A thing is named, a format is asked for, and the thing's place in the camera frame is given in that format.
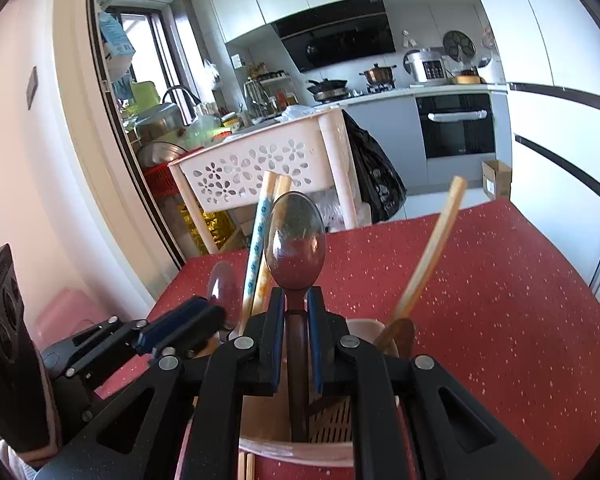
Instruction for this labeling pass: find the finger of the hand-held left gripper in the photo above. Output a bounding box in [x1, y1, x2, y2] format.
[55, 296, 213, 361]
[67, 305, 227, 393]

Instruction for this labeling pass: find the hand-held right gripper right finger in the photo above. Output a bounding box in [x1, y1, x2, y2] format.
[306, 286, 556, 480]

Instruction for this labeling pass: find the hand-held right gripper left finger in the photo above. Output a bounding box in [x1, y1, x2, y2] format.
[34, 287, 287, 480]

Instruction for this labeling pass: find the white plastic utensil holder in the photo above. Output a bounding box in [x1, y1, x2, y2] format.
[177, 317, 411, 471]

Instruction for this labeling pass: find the dark translucent plastic spoon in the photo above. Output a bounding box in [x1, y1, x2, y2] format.
[263, 191, 327, 445]
[375, 317, 416, 358]

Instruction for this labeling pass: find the blue patterned wooden chopstick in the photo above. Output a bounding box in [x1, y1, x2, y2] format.
[237, 170, 279, 333]

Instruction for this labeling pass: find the pale patterned wooden chopstick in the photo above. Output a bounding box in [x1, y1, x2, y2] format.
[255, 175, 294, 313]

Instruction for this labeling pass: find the gold foil bag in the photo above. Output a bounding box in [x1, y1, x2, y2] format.
[175, 205, 231, 256]

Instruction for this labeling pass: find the red plastic crate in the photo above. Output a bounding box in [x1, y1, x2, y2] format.
[142, 162, 178, 196]

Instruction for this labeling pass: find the steel basin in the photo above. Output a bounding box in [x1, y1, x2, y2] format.
[137, 140, 191, 168]

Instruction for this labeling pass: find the beige flower-cutout basket cart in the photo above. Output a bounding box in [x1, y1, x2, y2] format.
[167, 109, 361, 256]

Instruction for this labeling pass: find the black plastic bag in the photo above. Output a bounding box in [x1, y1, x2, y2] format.
[342, 110, 408, 223]

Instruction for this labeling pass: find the kitchen faucet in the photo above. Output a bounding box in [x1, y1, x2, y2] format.
[162, 86, 201, 111]

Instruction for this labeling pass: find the metal spice rack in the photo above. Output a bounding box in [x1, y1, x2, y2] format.
[243, 72, 301, 116]

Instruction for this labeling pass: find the cardboard box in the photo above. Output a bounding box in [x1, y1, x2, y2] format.
[482, 160, 513, 201]

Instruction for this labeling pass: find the black wok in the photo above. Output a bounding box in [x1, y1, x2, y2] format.
[306, 78, 350, 102]

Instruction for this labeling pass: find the black built-in oven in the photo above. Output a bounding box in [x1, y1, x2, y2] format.
[415, 92, 497, 161]

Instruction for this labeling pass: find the blue white plastic bag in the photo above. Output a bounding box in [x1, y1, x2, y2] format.
[99, 10, 137, 81]

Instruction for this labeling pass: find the steel stockpot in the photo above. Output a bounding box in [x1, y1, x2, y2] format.
[358, 63, 398, 86]

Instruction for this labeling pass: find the silver rice cooker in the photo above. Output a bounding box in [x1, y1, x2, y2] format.
[403, 47, 451, 85]

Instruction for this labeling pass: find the black range hood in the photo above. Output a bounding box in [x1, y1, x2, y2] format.
[271, 0, 397, 73]

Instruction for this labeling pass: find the white refrigerator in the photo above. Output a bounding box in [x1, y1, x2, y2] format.
[465, 0, 600, 286]

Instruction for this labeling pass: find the dark wall plaque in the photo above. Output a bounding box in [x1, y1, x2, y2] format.
[26, 66, 39, 111]

